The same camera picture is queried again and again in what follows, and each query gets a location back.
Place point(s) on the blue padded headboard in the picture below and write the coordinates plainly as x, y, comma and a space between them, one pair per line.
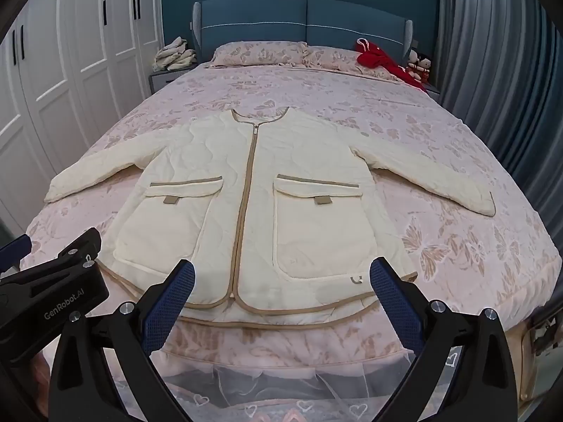
281, 22

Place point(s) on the pink floral bedspread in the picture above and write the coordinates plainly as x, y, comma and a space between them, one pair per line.
308, 92

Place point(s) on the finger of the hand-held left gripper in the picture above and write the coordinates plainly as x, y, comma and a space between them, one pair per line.
13, 252
70, 248

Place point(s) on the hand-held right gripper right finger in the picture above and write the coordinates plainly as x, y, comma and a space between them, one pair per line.
393, 303

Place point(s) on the pink floral pillow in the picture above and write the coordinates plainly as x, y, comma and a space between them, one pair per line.
259, 52
338, 59

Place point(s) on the pile of cream clothes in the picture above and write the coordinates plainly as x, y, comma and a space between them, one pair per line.
173, 55

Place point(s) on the sheer lace bed skirt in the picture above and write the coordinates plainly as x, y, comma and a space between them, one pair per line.
281, 387

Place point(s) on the plush dolls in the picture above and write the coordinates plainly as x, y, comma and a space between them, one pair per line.
418, 63

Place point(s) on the grey bedside table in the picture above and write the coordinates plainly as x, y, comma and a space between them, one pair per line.
165, 80
433, 89

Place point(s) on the red garment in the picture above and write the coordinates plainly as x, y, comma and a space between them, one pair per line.
382, 59

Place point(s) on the cream quilted jacket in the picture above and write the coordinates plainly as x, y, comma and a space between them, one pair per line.
286, 162

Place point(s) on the grey curtain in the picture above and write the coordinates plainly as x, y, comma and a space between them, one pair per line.
497, 74

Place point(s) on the white wardrobe doors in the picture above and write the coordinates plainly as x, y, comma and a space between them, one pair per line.
66, 74

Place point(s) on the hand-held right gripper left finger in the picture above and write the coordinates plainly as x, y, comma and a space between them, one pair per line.
169, 307

